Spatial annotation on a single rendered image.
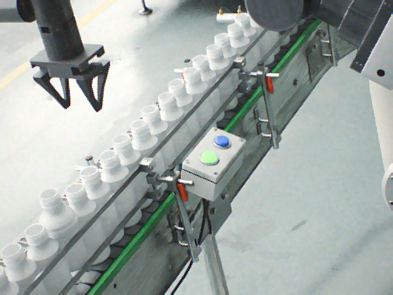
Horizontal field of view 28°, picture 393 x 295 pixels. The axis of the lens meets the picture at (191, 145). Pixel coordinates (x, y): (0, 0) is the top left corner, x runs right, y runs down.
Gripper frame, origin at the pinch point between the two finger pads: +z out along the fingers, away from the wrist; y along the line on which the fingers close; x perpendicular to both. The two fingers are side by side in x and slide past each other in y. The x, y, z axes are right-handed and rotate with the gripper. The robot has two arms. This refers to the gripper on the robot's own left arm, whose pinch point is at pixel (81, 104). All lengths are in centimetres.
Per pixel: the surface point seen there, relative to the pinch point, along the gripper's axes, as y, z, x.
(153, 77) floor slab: -175, 141, 251
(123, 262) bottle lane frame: -9.3, 41.1, 7.8
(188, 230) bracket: -4, 45, 24
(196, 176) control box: 0.8, 30.5, 24.6
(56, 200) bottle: -13.2, 21.2, 0.3
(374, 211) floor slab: -14, 140, 156
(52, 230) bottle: -13.7, 26.0, -2.6
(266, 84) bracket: -4, 35, 69
